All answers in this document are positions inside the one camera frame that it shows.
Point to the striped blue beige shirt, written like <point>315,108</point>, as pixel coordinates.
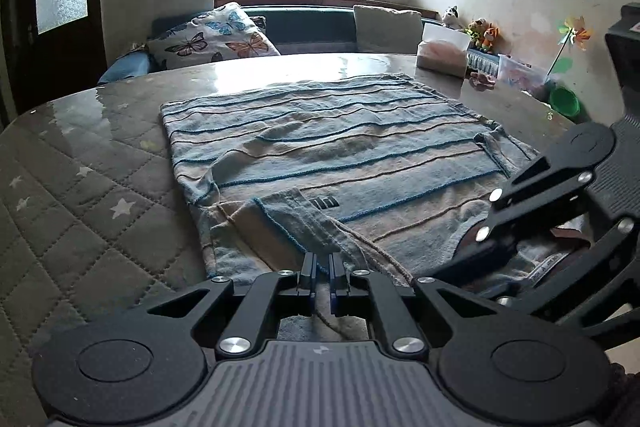
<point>325,147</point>

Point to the grey pillow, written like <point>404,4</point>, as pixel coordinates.
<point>387,29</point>

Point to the tissue box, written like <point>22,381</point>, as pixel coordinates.
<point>442,52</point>

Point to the clear plastic box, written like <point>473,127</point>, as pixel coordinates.
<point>520,74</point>

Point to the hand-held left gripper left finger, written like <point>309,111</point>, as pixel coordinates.
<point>310,279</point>

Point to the green plastic bucket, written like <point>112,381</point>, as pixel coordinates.
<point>565,101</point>

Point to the black white husky plush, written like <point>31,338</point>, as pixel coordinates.
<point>451,17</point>

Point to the orange tiger plush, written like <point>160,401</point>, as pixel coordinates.
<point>491,37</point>

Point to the grey quilted star table cover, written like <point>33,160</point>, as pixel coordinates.
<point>75,187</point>

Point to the blue sofa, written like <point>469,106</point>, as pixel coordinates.
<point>310,27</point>

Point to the small pink toy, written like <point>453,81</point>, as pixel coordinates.
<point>482,81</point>

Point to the blue cushion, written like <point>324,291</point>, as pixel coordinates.
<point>127,66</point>

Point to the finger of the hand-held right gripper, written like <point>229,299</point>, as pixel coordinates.
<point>607,242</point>
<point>540,192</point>

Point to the butterfly print pillow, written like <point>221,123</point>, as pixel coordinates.
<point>220,37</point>

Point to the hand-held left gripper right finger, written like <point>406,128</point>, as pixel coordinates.
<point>335,282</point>

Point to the colourful pinwheel toy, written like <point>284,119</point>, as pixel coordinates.
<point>575,32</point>

